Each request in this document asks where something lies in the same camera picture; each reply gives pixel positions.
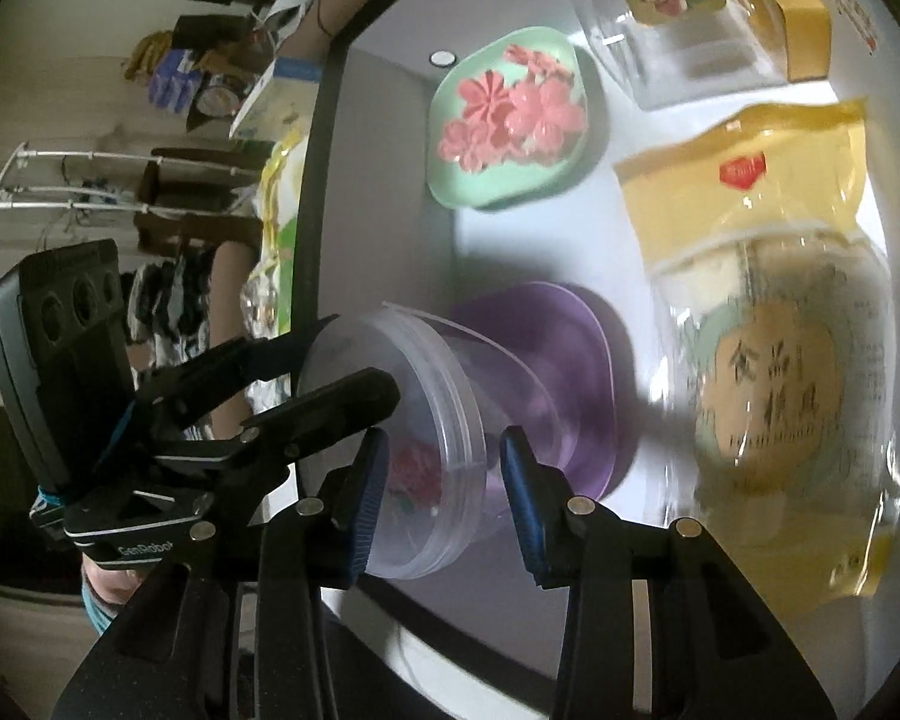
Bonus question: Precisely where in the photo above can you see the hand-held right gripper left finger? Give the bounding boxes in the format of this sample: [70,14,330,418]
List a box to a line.
[52,427,392,720]

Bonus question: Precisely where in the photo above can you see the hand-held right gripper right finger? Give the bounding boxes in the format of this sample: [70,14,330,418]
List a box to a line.
[497,425,833,720]

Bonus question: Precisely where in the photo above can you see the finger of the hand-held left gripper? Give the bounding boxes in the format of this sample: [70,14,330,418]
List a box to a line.
[131,328,325,437]
[238,366,402,460]

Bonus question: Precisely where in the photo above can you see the clear round plastic container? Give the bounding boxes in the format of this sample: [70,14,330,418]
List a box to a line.
[296,302,557,583]

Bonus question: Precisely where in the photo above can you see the purple plate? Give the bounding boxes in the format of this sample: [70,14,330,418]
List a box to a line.
[446,281,620,500]

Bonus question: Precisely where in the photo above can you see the clear bag with round label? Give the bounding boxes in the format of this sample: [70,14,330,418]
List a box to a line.
[647,227,899,602]

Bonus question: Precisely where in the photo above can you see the clear plastic molds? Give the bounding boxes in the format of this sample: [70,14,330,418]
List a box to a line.
[240,270,287,340]

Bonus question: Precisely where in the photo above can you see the pile of clothes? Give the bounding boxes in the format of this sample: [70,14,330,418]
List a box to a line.
[124,255,220,377]

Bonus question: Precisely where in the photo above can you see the yellow white plastic bag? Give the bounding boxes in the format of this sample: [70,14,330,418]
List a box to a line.
[257,130,306,280]

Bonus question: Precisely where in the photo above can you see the white pole rack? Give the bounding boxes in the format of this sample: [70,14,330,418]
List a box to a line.
[0,139,265,224]

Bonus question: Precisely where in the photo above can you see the green plate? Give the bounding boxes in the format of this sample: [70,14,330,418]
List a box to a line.
[426,26,610,212]

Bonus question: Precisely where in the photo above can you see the pink flower mold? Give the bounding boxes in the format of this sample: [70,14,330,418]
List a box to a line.
[506,45,575,83]
[506,79,590,155]
[457,69,515,128]
[439,118,511,173]

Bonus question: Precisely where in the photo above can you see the stack of blue packages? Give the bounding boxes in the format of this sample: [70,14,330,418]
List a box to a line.
[150,49,201,110]

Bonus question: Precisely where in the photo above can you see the white item on sofa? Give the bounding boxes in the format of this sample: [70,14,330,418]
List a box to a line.
[259,0,325,35]

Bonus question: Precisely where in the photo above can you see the clear plastic box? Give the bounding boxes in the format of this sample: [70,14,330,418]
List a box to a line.
[576,0,787,111]

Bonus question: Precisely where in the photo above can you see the yellow box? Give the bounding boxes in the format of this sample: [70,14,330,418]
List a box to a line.
[720,0,835,83]

